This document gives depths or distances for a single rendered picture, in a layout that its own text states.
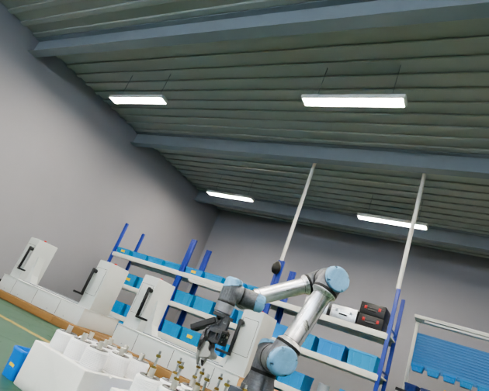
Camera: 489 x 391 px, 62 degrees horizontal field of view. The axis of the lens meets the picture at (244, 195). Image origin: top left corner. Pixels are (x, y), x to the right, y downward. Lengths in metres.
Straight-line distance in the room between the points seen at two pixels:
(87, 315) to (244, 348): 1.90
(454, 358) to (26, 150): 7.75
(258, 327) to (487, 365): 4.33
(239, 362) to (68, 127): 6.16
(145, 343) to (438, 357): 4.65
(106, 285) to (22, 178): 3.83
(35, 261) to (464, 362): 6.18
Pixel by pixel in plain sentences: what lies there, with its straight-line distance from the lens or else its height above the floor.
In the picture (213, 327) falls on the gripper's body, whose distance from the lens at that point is 1.72.
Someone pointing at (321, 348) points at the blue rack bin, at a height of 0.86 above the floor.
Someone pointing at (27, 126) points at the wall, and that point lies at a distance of 8.19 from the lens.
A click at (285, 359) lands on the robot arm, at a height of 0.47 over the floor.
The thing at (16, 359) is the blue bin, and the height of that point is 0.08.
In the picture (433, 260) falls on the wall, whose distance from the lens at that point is 10.15.
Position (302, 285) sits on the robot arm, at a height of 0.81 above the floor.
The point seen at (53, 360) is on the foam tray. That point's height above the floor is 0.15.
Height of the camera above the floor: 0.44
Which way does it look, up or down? 20 degrees up
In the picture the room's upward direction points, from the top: 22 degrees clockwise
